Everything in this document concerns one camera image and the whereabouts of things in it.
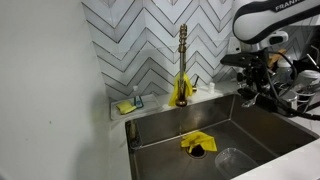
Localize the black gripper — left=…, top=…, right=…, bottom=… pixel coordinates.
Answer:
left=244, top=61, right=268, bottom=98

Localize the silver spoon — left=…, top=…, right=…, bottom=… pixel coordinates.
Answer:
left=241, top=92, right=261, bottom=109

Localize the yellow cloth draped over faucet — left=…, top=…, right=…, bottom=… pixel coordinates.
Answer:
left=167, top=72, right=194, bottom=108

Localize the brass spring kitchen faucet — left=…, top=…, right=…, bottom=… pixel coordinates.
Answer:
left=175, top=23, right=190, bottom=108

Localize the clear baby bottle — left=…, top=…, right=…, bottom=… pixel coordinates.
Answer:
left=277, top=64, right=295, bottom=84

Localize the steel cutlery cup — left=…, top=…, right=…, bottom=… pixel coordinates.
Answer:
left=279, top=89, right=300, bottom=112

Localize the round wooden plate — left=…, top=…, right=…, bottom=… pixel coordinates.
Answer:
left=268, top=49, right=288, bottom=69

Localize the stainless steel sink basin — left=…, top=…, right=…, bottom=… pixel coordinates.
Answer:
left=124, top=93, right=320, bottom=180

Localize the small white bottle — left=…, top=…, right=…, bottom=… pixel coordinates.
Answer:
left=207, top=81, right=216, bottom=95

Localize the crumpled yellow cloth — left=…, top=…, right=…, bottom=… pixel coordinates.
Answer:
left=179, top=130, right=219, bottom=155

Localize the clear glass in sink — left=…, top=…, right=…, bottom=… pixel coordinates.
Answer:
left=214, top=147, right=260, bottom=180

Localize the white sponge tray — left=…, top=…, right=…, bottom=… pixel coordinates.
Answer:
left=109, top=93, right=162, bottom=122

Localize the clear soap bottle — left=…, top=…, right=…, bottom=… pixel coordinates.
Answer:
left=131, top=85, right=145, bottom=110

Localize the clear sink corner caddy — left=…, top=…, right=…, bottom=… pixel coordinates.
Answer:
left=127, top=118, right=144, bottom=150

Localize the yellow sponge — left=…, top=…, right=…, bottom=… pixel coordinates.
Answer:
left=115, top=100, right=137, bottom=116

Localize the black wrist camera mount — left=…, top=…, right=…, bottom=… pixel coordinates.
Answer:
left=219, top=49, right=270, bottom=68

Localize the white wall outlet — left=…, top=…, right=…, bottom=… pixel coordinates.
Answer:
left=226, top=35, right=242, bottom=55

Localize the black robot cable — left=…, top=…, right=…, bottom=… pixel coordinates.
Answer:
left=266, top=51, right=320, bottom=121

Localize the brass faucet handle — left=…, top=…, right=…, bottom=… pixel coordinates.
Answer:
left=191, top=75, right=200, bottom=94

